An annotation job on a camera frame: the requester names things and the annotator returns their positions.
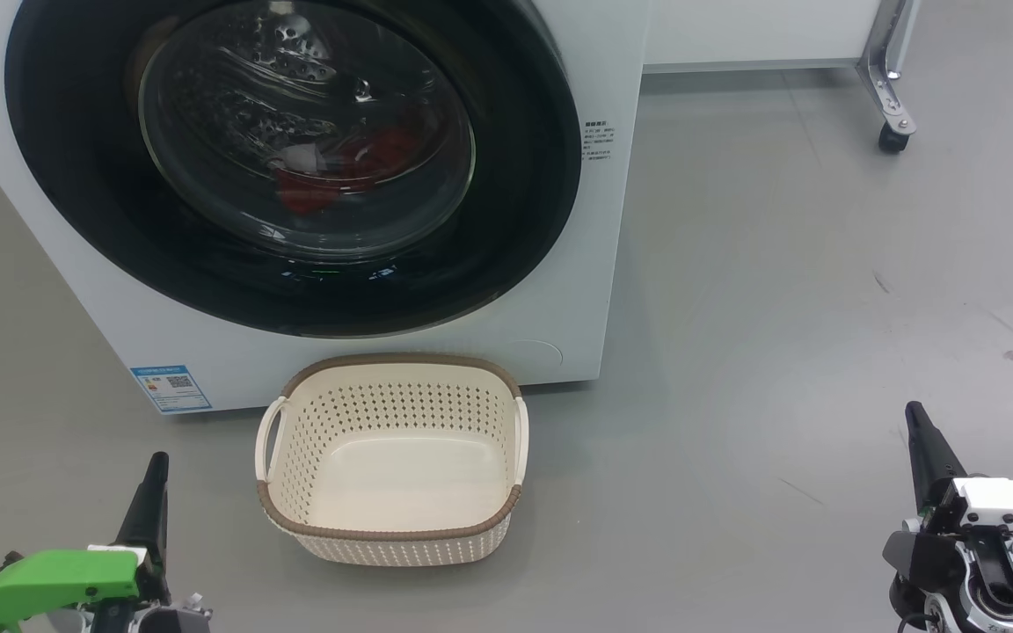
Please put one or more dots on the blue energy label sticker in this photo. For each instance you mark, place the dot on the blue energy label sticker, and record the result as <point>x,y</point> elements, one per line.
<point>171,389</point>

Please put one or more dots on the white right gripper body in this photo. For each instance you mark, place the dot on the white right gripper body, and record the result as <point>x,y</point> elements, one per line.
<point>1012,510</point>

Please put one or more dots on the red clothes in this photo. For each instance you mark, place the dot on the red clothes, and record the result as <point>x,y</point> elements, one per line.
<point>304,193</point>

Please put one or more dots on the white partition panel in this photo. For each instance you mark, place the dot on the white partition panel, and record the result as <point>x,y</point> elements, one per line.
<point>735,26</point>

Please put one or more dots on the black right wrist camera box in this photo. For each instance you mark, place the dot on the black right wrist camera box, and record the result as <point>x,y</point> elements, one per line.
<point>920,558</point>

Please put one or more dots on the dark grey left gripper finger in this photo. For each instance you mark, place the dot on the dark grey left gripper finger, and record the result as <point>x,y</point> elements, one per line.
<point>148,510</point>

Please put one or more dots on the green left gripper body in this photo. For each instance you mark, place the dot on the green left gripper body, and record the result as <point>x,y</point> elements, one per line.
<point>49,580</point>

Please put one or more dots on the round black glass washer door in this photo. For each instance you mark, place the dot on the round black glass washer door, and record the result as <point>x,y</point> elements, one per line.
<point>76,176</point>

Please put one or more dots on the cream perforated laundry basket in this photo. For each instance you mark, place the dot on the cream perforated laundry basket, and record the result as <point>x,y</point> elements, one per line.
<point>401,475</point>

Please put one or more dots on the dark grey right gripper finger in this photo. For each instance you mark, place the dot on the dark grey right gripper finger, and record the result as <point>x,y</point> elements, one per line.
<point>929,457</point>

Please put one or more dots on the white front-load washing machine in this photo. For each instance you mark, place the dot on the white front-load washing machine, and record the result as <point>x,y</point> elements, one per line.
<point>612,264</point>

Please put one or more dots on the metal leg with caster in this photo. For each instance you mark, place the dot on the metal leg with caster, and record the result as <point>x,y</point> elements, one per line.
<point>889,97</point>

